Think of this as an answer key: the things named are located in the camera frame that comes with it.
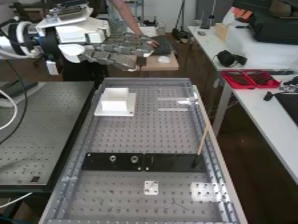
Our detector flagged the wooden desk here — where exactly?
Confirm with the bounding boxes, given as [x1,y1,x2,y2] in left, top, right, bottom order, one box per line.
[107,33,181,80]

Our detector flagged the black plate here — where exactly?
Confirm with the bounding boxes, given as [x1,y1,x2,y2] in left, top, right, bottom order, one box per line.
[80,152,208,174]

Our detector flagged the person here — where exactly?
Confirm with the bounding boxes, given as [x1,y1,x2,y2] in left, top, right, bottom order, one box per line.
[105,0,162,48]

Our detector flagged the black box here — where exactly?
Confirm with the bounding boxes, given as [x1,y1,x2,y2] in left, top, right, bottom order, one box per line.
[248,8,298,45]

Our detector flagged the small square metal plate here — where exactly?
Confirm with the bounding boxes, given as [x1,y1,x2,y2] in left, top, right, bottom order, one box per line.
[142,180,161,197]

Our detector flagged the white cable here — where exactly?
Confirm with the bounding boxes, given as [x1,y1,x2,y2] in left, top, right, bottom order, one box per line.
[0,191,35,210]
[0,93,20,132]

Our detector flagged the white desk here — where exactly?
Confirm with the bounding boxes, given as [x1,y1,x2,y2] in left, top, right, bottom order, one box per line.
[229,74,298,186]
[186,24,298,135]

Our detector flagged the thin stick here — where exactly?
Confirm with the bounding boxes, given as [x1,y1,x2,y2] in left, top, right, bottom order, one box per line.
[190,114,216,169]

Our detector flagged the small white box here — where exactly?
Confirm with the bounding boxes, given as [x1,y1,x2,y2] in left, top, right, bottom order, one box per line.
[93,86,139,118]

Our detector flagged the red tray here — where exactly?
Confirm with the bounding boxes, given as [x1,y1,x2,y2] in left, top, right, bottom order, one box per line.
[220,69,258,90]
[245,68,282,89]

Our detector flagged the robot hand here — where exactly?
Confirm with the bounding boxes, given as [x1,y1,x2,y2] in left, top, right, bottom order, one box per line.
[36,3,161,73]

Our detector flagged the clear box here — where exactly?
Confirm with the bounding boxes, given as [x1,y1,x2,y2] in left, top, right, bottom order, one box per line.
[39,77,250,224]

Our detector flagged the small black tool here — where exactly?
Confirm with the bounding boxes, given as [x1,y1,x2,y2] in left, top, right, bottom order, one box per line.
[262,90,276,102]

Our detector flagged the black cable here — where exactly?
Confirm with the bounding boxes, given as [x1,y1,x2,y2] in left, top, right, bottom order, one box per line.
[0,58,29,145]

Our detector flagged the black headphones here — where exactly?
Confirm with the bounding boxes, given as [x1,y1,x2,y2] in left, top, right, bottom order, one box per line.
[216,49,249,67]

